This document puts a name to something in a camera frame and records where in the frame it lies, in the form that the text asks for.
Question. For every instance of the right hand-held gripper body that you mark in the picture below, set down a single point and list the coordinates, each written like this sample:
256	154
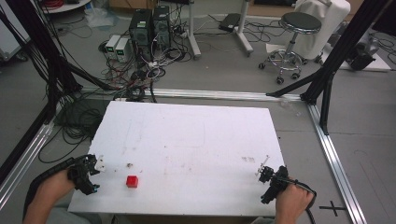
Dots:
279	182

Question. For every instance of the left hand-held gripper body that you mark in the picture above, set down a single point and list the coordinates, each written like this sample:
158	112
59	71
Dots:
80	174

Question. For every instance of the person's right hand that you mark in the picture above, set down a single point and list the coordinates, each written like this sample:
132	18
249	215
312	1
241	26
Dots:
293	202

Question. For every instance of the person's left hand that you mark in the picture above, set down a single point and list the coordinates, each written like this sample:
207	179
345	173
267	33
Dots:
57	185

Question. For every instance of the person's grey clothing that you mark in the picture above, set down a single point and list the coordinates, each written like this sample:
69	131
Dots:
74	216

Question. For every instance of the red cube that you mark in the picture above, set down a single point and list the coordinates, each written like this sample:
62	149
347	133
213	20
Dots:
132	181

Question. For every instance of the white power strip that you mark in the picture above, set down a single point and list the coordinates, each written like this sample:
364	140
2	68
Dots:
153	64

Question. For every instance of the white power supply unit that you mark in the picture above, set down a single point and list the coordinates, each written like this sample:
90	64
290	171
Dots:
111	46
122	49

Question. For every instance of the large black computer tower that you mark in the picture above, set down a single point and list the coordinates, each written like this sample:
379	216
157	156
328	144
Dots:
140	34

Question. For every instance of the white desk leg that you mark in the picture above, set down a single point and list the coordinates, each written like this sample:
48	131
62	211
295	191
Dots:
244	31
193	31

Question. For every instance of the clear plastic bag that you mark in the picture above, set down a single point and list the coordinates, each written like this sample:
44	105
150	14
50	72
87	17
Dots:
99	17

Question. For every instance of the black device on white board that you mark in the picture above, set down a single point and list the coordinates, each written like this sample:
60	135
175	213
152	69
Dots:
361	56

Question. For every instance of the small black computer tower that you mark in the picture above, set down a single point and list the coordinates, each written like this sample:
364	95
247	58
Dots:
162	26

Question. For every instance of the black round stool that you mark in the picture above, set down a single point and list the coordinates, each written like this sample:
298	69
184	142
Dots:
299	23

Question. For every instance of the white panel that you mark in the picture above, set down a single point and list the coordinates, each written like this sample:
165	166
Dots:
11	34

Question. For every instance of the flat black box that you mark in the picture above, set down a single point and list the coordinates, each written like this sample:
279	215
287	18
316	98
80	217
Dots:
229	22

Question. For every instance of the white cloth cover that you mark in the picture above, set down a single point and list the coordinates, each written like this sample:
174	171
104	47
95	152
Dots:
323	28

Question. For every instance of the round white table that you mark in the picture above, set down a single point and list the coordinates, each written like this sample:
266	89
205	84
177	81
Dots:
67	6

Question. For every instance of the long aluminium floor rail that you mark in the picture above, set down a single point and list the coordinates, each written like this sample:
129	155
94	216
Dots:
218	94

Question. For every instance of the black frame post with braces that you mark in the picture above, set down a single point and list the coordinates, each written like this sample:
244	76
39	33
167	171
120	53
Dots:
342	46

